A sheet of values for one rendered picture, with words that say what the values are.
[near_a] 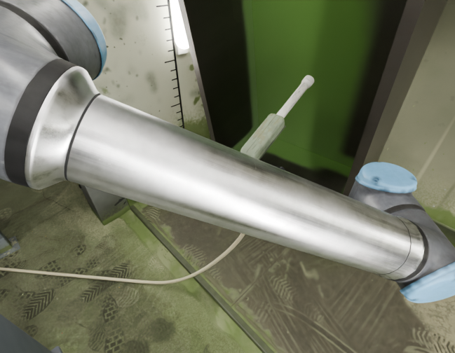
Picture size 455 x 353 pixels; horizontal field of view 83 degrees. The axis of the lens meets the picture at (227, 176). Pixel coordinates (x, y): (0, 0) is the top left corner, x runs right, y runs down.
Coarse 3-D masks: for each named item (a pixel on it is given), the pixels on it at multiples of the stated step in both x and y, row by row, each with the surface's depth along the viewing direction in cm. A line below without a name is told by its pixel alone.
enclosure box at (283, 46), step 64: (192, 0) 77; (256, 0) 96; (320, 0) 82; (384, 0) 72; (256, 64) 115; (320, 64) 96; (384, 64) 82; (256, 128) 140; (320, 128) 115; (384, 128) 74
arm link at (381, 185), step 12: (372, 168) 47; (384, 168) 47; (396, 168) 47; (360, 180) 47; (372, 180) 44; (384, 180) 44; (396, 180) 44; (408, 180) 44; (360, 192) 47; (372, 192) 45; (384, 192) 44; (396, 192) 43; (408, 192) 43; (372, 204) 44; (384, 204) 43; (396, 204) 41
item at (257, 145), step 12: (312, 84) 77; (300, 96) 75; (288, 108) 73; (264, 120) 71; (276, 120) 70; (264, 132) 68; (276, 132) 70; (252, 144) 67; (264, 144) 67; (252, 156) 66
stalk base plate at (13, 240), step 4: (12, 240) 151; (16, 240) 151; (12, 244) 148; (16, 244) 149; (12, 248) 147; (16, 248) 147; (4, 252) 145; (8, 252) 145; (12, 252) 145; (0, 256) 143; (4, 256) 143
